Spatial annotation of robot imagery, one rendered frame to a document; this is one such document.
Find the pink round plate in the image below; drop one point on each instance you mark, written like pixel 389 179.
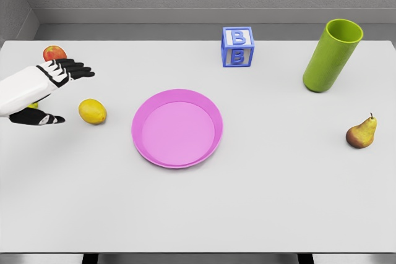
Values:
pixel 178 129

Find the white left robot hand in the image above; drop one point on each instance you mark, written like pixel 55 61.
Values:
pixel 24 87

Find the red apple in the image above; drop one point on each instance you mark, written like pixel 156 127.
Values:
pixel 53 52

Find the brown-yellow pear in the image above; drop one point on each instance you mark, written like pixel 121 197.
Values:
pixel 362 132

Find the yellow lemon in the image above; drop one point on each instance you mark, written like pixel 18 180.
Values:
pixel 92 111

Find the small yellow-green fruit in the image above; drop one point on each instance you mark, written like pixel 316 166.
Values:
pixel 33 105

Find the blue letter B block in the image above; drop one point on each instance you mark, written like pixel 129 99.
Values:
pixel 237 47

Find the green tall cup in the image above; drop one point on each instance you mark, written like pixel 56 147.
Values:
pixel 331 57

